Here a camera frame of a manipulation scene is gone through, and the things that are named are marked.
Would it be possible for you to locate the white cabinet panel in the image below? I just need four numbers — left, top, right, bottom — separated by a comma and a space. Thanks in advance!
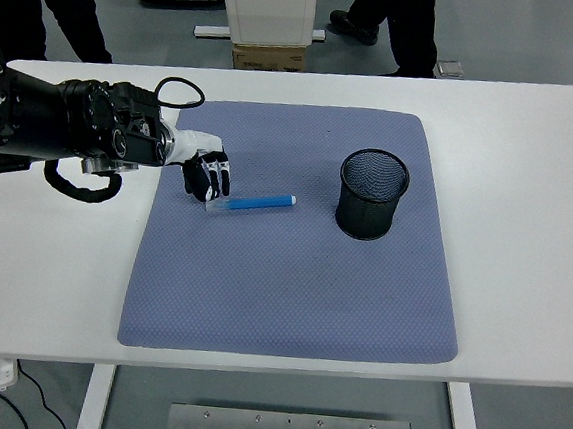
215, 0, 320, 52

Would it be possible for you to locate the cardboard box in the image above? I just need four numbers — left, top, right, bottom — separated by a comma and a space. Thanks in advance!
230, 38, 308, 76

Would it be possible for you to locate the blue marker pen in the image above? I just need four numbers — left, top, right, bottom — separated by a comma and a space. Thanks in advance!
204, 185, 298, 220

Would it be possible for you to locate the blue-grey textured mat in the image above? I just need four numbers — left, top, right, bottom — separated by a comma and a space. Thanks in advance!
117, 88, 480, 375

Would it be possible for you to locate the small grey floor plate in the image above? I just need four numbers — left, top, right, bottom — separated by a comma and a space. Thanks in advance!
435, 59, 466, 79

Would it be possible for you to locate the white floor foot bar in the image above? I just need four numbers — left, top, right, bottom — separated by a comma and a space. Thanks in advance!
194, 17, 329, 48

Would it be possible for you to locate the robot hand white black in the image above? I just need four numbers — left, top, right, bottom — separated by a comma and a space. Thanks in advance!
164, 127, 236, 206

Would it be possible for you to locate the black mesh pen holder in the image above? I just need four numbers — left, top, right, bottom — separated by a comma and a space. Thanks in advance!
333, 145, 414, 245

